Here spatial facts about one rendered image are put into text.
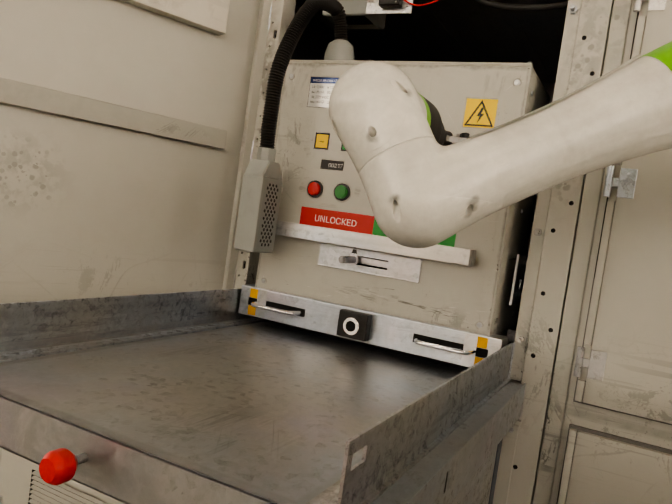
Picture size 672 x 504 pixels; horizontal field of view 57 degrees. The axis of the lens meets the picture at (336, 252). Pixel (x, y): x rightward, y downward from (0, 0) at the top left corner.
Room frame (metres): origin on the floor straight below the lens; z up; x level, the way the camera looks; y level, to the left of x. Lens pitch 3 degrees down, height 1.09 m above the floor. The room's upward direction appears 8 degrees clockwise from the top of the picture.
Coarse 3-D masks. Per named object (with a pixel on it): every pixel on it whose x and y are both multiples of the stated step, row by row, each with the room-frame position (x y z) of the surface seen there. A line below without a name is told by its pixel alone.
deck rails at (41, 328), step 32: (0, 320) 0.81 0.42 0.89; (32, 320) 0.85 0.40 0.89; (64, 320) 0.90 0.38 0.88; (96, 320) 0.95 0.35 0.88; (128, 320) 1.01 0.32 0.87; (160, 320) 1.08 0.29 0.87; (192, 320) 1.16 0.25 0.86; (224, 320) 1.25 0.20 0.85; (256, 320) 1.30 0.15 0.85; (0, 352) 0.81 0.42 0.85; (32, 352) 0.83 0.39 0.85; (64, 352) 0.86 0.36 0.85; (448, 384) 0.73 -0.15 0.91; (480, 384) 0.89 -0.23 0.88; (416, 416) 0.63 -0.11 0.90; (448, 416) 0.75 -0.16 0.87; (352, 448) 0.49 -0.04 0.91; (384, 448) 0.55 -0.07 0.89; (416, 448) 0.64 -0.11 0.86; (352, 480) 0.49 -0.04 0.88; (384, 480) 0.57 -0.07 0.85
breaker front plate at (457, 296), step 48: (288, 96) 1.27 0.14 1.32; (432, 96) 1.14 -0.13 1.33; (480, 96) 1.10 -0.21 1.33; (288, 144) 1.26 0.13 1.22; (336, 144) 1.22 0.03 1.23; (288, 192) 1.26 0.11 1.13; (288, 240) 1.25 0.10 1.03; (480, 240) 1.08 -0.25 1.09; (288, 288) 1.24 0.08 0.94; (336, 288) 1.20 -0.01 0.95; (384, 288) 1.15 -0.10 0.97; (432, 288) 1.11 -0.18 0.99; (480, 288) 1.07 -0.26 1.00
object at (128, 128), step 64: (0, 0) 1.04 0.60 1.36; (64, 0) 1.10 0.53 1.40; (128, 0) 1.16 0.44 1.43; (192, 0) 1.23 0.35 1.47; (256, 0) 1.36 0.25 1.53; (0, 64) 1.04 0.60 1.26; (64, 64) 1.11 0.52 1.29; (128, 64) 1.19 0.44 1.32; (192, 64) 1.28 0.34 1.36; (256, 64) 1.34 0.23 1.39; (0, 128) 1.05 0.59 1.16; (64, 128) 1.12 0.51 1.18; (128, 128) 1.18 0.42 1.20; (192, 128) 1.27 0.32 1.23; (0, 192) 1.06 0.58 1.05; (64, 192) 1.13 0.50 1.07; (128, 192) 1.21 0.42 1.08; (192, 192) 1.30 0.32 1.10; (0, 256) 1.06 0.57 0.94; (64, 256) 1.14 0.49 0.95; (128, 256) 1.22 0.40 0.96; (192, 256) 1.31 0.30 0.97
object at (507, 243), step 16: (400, 64) 1.17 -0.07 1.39; (416, 64) 1.15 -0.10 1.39; (432, 64) 1.14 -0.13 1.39; (448, 64) 1.13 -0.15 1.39; (464, 64) 1.11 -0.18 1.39; (480, 64) 1.10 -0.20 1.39; (496, 64) 1.09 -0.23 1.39; (512, 64) 1.08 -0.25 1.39; (528, 64) 1.06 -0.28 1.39; (528, 80) 1.06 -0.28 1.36; (528, 96) 1.07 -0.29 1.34; (544, 96) 1.21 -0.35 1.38; (528, 112) 1.09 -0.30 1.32; (512, 208) 1.08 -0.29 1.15; (528, 208) 1.22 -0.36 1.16; (512, 224) 1.10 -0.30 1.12; (528, 224) 1.25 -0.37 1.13; (512, 240) 1.12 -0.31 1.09; (512, 256) 1.15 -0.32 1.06; (512, 272) 1.17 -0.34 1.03; (496, 288) 1.06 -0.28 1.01; (496, 304) 1.08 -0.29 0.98; (496, 320) 1.08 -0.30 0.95; (512, 320) 1.24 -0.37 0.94
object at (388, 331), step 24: (240, 312) 1.28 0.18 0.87; (312, 312) 1.20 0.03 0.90; (336, 312) 1.18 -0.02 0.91; (384, 336) 1.13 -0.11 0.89; (408, 336) 1.11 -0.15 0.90; (432, 336) 1.09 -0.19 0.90; (456, 336) 1.08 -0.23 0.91; (480, 336) 1.06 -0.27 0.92; (504, 336) 1.08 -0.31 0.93; (456, 360) 1.07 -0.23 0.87
